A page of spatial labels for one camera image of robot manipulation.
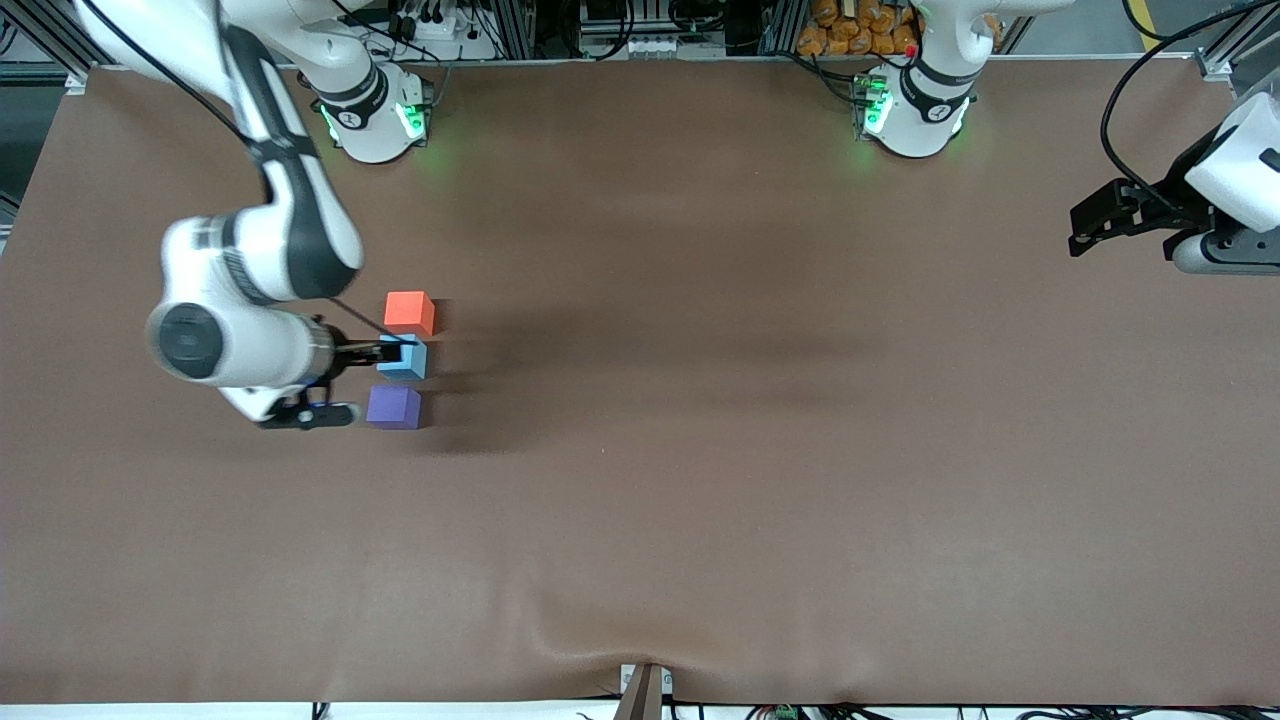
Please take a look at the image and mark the blue foam block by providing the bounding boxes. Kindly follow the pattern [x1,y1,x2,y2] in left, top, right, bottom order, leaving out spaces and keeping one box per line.
[376,335,430,382]

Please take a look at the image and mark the orange foam block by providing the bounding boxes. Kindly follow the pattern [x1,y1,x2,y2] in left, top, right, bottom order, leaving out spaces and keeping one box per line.
[384,291,437,338]

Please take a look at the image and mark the purple foam block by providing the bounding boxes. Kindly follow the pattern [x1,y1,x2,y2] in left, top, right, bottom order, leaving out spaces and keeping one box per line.
[366,385,423,431]

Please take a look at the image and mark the white power strip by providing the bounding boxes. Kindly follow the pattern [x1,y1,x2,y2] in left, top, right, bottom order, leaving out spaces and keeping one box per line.
[395,8,496,61]

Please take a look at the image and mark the orange packaged goods pile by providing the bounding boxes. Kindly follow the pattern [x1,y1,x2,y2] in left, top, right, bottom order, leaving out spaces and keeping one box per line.
[797,0,921,58]

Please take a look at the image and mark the brown table mat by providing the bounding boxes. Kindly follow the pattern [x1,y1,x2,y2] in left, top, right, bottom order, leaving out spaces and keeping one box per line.
[0,55,1280,706]

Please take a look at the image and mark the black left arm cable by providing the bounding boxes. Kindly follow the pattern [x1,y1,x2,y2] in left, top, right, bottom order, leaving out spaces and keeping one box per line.
[1099,0,1280,196]

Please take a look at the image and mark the aluminium frame strut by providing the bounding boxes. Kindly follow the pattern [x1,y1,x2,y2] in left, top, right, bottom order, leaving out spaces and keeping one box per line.
[15,0,93,93]
[1195,10,1280,96]

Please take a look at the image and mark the brown mount bar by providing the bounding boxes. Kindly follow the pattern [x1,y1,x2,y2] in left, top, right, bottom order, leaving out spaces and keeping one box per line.
[618,663,673,720]

